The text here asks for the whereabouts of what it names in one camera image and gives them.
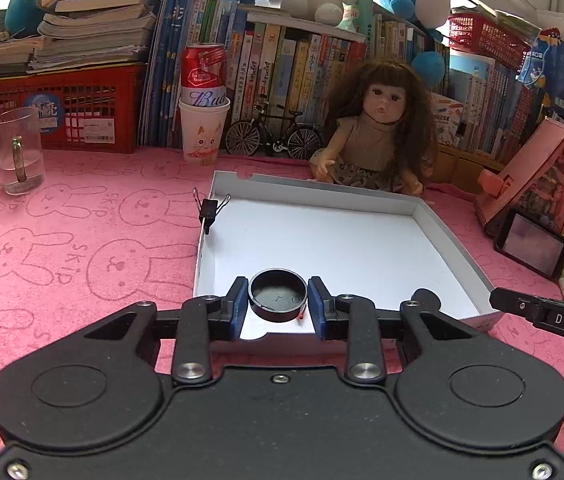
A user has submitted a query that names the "pink bunny print mat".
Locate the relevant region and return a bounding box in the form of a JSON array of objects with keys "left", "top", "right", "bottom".
[{"left": 0, "top": 147, "right": 564, "bottom": 466}]

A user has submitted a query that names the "black round cap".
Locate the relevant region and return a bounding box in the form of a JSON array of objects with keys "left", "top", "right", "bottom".
[{"left": 248, "top": 269, "right": 309, "bottom": 323}]

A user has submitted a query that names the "blue printed paper bag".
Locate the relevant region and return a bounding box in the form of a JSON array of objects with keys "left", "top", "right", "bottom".
[{"left": 517, "top": 30, "right": 564, "bottom": 121}]

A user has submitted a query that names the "white cardboard box tray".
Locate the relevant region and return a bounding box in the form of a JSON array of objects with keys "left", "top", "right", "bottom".
[{"left": 193, "top": 170, "right": 502, "bottom": 341}]

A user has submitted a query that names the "wooden drawer unit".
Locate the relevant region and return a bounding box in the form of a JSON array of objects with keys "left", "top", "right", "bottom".
[{"left": 434, "top": 142, "right": 508, "bottom": 196}]

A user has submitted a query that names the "cat print paper cup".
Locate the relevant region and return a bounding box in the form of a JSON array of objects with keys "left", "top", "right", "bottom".
[{"left": 178, "top": 97, "right": 231, "bottom": 163}]

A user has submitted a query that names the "black toy bicycle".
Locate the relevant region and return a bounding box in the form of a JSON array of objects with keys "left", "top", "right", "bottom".
[{"left": 224, "top": 97, "right": 324, "bottom": 159}]

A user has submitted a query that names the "pink triangular case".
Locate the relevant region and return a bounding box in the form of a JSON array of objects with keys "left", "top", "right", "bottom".
[{"left": 474, "top": 117, "right": 564, "bottom": 236}]

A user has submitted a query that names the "black smartphone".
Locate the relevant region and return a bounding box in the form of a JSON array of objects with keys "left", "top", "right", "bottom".
[{"left": 493, "top": 208, "right": 564, "bottom": 281}]

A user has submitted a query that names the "row of upright books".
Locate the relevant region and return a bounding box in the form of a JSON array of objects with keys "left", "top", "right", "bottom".
[{"left": 137, "top": 0, "right": 543, "bottom": 167}]

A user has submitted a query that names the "white pencil print box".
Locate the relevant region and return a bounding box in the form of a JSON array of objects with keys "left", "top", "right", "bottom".
[{"left": 429, "top": 92, "right": 465, "bottom": 148}]

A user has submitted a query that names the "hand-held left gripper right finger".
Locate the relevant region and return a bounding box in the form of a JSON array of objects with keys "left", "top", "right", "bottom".
[{"left": 307, "top": 276, "right": 483, "bottom": 386}]

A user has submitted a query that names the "small black binder clip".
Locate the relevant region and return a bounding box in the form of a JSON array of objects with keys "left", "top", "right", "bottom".
[{"left": 193, "top": 187, "right": 233, "bottom": 235}]

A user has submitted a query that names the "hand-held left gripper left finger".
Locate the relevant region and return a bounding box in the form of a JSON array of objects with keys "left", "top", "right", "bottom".
[{"left": 83, "top": 276, "right": 250, "bottom": 386}]

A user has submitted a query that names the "red beer can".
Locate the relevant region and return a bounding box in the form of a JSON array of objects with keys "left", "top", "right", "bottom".
[{"left": 180, "top": 44, "right": 228, "bottom": 108}]

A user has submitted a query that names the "brown haired doll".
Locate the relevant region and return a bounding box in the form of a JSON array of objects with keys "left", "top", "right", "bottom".
[{"left": 309, "top": 57, "right": 439, "bottom": 196}]

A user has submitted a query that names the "stack of books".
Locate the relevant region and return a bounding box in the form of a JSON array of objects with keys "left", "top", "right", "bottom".
[{"left": 27, "top": 0, "right": 158, "bottom": 72}]

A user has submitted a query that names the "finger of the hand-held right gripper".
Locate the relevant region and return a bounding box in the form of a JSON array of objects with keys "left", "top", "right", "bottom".
[{"left": 489, "top": 287, "right": 539, "bottom": 320}]

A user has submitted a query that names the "red plastic basket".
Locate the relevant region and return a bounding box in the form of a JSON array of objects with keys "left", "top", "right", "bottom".
[{"left": 448, "top": 12, "right": 533, "bottom": 71}]

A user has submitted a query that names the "red plastic crate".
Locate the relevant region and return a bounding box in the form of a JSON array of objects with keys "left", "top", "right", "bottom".
[{"left": 0, "top": 63, "right": 147, "bottom": 155}]

